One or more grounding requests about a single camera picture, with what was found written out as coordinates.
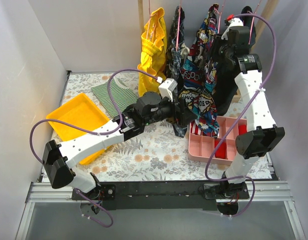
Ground red cloth front compartment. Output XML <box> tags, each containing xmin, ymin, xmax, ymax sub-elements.
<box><xmin>215</xmin><ymin>141</ymin><xmax>227</xmax><ymax>159</ymax></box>

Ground red folded cloth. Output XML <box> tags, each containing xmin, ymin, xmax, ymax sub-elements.
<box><xmin>238</xmin><ymin>124</ymin><xmax>247</xmax><ymax>135</ymax></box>

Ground yellow plastic tray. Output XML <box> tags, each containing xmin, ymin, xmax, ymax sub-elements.
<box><xmin>45</xmin><ymin>92</ymin><xmax>112</xmax><ymax>166</ymax></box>

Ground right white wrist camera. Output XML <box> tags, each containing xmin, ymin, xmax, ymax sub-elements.
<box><xmin>221</xmin><ymin>14</ymin><xmax>243</xmax><ymax>40</ymax></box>

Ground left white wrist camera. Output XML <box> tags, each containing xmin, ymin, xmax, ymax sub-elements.
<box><xmin>158</xmin><ymin>78</ymin><xmax>177</xmax><ymax>102</ymax></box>

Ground dark leaf print shorts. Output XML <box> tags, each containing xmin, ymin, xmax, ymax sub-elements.
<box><xmin>164</xmin><ymin>6</ymin><xmax>191</xmax><ymax>140</ymax></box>

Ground green striped folded shirt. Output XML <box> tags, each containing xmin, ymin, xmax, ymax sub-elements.
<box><xmin>91</xmin><ymin>77</ymin><xmax>138</xmax><ymax>118</ymax></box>

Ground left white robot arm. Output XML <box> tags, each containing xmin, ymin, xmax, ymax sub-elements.
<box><xmin>42</xmin><ymin>92</ymin><xmax>197</xmax><ymax>200</ymax></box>

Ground colourful comic print shorts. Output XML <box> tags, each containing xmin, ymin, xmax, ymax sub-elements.
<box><xmin>179</xmin><ymin>3</ymin><xmax>220</xmax><ymax>138</ymax></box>

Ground wooden clothes rack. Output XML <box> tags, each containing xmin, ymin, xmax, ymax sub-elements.
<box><xmin>137</xmin><ymin>0</ymin><xmax>281</xmax><ymax>104</ymax></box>

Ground yellow shorts on hanger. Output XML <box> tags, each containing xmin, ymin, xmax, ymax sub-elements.
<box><xmin>136</xmin><ymin>7</ymin><xmax>169</xmax><ymax>97</ymax></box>

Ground pink wire hanger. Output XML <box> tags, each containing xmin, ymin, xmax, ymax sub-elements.
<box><xmin>216</xmin><ymin>0</ymin><xmax>226</xmax><ymax>34</ymax></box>

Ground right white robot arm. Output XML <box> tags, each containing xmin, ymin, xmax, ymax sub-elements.
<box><xmin>211</xmin><ymin>25</ymin><xmax>285</xmax><ymax>199</ymax></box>

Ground pink divided organiser tray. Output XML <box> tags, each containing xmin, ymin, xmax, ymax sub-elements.
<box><xmin>188</xmin><ymin>116</ymin><xmax>247</xmax><ymax>166</ymax></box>

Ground pink hanger under navy shorts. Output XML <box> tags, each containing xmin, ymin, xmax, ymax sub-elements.
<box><xmin>247</xmin><ymin>0</ymin><xmax>262</xmax><ymax>47</ymax></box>

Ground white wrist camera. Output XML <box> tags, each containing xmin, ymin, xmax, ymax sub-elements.
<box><xmin>158</xmin><ymin>78</ymin><xmax>177</xmax><ymax>102</ymax></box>
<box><xmin>221</xmin><ymin>14</ymin><xmax>243</xmax><ymax>40</ymax></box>

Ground pink hanger under leaf shorts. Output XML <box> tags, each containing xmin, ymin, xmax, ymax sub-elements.
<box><xmin>175</xmin><ymin>0</ymin><xmax>183</xmax><ymax>51</ymax></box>

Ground pink hanger under yellow shorts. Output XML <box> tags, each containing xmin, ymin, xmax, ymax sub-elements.
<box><xmin>146</xmin><ymin>0</ymin><xmax>156</xmax><ymax>43</ymax></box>

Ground red white striped sock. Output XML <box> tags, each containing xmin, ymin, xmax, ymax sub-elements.
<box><xmin>191</xmin><ymin>122</ymin><xmax>202</xmax><ymax>136</ymax></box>

